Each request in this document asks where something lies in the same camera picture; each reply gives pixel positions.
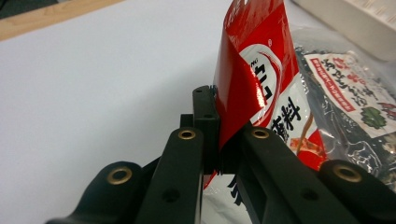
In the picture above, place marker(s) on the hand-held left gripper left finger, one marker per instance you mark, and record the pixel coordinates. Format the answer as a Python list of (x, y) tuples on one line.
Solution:
[(207, 124)]

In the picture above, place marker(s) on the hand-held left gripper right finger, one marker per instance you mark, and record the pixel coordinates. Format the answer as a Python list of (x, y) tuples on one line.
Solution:
[(230, 158)]

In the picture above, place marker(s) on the red seasoning packet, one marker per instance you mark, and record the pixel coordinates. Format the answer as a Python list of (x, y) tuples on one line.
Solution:
[(249, 62)]

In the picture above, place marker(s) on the cream plastic lunch box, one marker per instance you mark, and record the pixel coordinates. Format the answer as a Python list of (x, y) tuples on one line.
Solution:
[(358, 28)]

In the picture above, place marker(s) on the clear seaweed packet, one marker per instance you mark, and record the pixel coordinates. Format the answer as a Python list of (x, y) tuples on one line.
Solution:
[(342, 81)]

